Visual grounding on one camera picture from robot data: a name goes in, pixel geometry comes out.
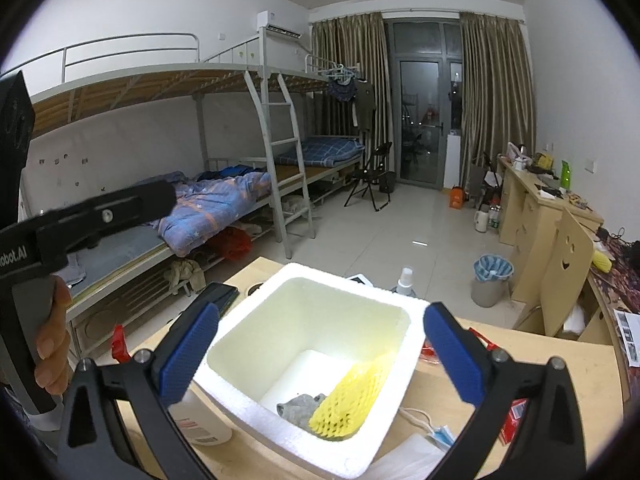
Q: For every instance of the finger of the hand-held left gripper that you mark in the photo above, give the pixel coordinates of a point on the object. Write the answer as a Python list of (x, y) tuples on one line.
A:
[(107, 216)]

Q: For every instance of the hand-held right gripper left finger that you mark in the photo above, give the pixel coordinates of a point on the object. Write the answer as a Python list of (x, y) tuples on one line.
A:
[(192, 350)]

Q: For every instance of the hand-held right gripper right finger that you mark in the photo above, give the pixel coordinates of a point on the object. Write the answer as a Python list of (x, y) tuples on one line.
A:
[(450, 355)]

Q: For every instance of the white foam box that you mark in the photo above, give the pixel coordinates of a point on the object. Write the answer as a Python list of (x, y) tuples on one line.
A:
[(320, 310)]

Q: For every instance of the person's left hand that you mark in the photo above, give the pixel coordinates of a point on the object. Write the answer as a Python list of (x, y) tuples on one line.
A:
[(55, 345)]

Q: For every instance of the black phone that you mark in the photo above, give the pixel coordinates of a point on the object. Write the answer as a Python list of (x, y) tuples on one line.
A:
[(225, 294)]

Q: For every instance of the white bottle with red cap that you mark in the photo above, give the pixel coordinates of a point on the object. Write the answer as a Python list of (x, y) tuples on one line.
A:
[(200, 420)]

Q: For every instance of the beige cloth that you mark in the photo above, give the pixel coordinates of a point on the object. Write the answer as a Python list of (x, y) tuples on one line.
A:
[(185, 275)]

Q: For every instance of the blue face mask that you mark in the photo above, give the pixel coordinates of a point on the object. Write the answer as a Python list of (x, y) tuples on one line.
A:
[(440, 436)]

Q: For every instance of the grey trash bin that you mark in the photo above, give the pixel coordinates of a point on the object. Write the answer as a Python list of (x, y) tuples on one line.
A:
[(492, 285)]

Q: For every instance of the small spray bottle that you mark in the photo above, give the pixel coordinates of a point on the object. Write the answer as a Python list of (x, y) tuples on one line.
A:
[(405, 282)]

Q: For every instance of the blue floral quilt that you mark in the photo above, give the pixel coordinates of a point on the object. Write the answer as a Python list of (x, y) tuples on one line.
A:
[(210, 210)]

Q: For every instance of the red bag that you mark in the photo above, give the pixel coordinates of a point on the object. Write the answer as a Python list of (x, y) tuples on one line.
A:
[(232, 244)]

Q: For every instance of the yellow foam net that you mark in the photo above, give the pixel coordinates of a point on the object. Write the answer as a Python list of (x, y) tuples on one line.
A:
[(345, 400), (601, 261)]

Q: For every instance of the grey cloth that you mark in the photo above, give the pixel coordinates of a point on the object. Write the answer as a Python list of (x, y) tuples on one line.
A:
[(300, 407)]

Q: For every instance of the grey metal bunk bed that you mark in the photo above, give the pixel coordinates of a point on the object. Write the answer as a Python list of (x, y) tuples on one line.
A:
[(125, 87), (320, 79)]

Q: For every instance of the white thermos jug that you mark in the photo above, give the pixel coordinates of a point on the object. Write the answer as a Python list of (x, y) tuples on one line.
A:
[(481, 221)]

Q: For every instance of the wooden chair with face cutout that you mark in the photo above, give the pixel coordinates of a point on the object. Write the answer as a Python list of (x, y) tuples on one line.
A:
[(555, 265)]

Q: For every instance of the plastic drink bottle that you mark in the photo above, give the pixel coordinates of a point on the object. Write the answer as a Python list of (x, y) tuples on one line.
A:
[(494, 217)]

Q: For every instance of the orange bottle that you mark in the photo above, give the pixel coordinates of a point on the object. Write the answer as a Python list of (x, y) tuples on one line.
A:
[(455, 199)]

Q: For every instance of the light wooden desk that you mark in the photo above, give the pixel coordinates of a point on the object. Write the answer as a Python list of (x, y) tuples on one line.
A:
[(530, 210)]

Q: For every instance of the printed paper sheet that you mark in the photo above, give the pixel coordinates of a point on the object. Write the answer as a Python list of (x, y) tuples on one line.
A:
[(629, 337)]

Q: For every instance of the black waste bin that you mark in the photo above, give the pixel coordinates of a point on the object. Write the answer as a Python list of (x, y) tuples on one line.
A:
[(387, 182)]

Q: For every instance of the dark patterned tablecloth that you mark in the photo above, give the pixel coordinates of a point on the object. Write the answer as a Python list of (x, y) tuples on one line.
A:
[(622, 285)]

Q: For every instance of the black folding chair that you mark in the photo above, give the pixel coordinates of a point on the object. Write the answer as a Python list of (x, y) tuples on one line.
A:
[(370, 180)]

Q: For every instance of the green bottle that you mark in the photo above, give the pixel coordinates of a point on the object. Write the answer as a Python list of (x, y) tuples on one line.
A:
[(566, 176)]

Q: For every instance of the yellow box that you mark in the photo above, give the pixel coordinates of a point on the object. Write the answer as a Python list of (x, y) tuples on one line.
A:
[(542, 160)]

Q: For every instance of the blue plaid bedding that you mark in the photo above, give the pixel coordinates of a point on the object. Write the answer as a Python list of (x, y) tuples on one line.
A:
[(320, 150)]

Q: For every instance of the glass balcony door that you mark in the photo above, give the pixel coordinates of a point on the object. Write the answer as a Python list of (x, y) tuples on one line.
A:
[(420, 110)]

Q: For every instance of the white air conditioner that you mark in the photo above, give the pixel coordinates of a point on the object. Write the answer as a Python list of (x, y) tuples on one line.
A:
[(277, 22)]

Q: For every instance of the blue hanging clothes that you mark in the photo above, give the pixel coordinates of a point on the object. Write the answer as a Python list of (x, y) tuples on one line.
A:
[(340, 87)]

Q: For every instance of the dark hanging shirt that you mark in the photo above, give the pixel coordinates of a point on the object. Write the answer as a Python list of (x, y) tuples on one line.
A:
[(364, 102)]

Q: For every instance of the brown curtain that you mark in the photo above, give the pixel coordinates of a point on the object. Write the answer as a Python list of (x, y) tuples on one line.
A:
[(350, 45), (495, 85)]

